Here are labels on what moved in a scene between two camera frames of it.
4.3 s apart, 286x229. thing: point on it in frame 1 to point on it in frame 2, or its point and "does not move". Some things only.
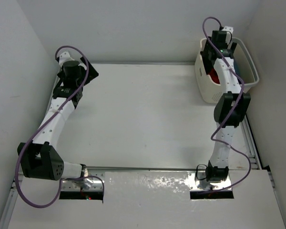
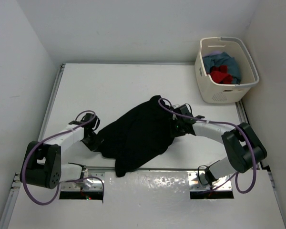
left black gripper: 91,75 to 95,146
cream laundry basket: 210,91 does not move
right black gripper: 209,46 to 174,132
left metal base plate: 85,184 does not move
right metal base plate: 197,181 does not move
